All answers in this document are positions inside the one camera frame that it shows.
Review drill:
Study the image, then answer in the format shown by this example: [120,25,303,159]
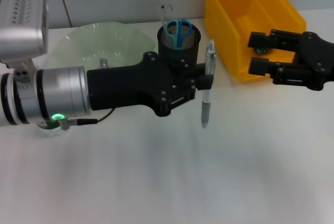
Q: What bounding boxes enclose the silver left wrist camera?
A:
[0,0,49,77]

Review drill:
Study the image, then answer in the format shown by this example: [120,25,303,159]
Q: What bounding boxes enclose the grey pen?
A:
[200,40,217,129]

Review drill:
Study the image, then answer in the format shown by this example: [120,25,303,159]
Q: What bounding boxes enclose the transparent plastic ruler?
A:
[158,4,174,30]

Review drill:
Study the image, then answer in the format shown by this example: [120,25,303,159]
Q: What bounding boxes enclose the yellow plastic bin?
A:
[202,0,307,82]

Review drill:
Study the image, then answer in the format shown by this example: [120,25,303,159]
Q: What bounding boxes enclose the blue scissors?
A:
[163,19,193,50]

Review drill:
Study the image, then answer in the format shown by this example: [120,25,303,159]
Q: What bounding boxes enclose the black mesh pen holder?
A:
[157,24,202,67]

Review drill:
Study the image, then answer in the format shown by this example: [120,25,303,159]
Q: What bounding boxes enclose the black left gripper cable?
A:
[58,58,115,131]

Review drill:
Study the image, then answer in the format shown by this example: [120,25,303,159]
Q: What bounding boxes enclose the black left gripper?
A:
[86,52,213,117]

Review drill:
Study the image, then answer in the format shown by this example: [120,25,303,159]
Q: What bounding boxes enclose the green glass fruit plate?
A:
[41,21,157,72]

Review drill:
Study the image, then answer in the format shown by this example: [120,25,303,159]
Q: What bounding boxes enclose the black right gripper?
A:
[247,29,334,92]

